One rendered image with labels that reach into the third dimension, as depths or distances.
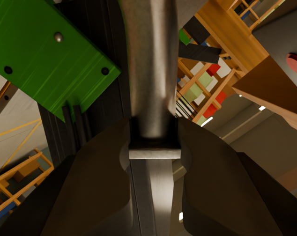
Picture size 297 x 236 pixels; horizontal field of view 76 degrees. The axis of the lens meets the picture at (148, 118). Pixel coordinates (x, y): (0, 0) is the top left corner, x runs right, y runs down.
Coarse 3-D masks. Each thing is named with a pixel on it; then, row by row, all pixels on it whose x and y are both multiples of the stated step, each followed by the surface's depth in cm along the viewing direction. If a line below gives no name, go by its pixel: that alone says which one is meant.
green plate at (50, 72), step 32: (0, 0) 21; (32, 0) 21; (0, 32) 22; (32, 32) 22; (64, 32) 22; (0, 64) 24; (32, 64) 24; (64, 64) 24; (96, 64) 24; (32, 96) 26; (64, 96) 26; (96, 96) 26
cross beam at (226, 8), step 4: (220, 0) 80; (224, 0) 77; (228, 0) 74; (232, 0) 71; (236, 0) 74; (224, 4) 79; (228, 4) 76; (232, 4) 75; (224, 8) 83; (228, 8) 80
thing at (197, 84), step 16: (192, 64) 351; (208, 64) 352; (192, 80) 323; (208, 80) 350; (224, 80) 357; (176, 96) 299; (192, 96) 333; (208, 96) 334; (224, 96) 360; (192, 112) 303; (208, 112) 336
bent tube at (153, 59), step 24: (120, 0) 9; (144, 0) 9; (168, 0) 9; (144, 24) 9; (168, 24) 9; (144, 48) 10; (168, 48) 10; (144, 72) 10; (168, 72) 10; (144, 96) 11; (168, 96) 11; (144, 120) 12; (168, 120) 12; (144, 144) 12; (168, 144) 12
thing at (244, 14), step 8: (240, 0) 710; (256, 0) 690; (280, 0) 675; (232, 8) 720; (248, 8) 701; (272, 8) 687; (240, 16) 713; (256, 16) 706; (264, 16) 702; (256, 24) 720
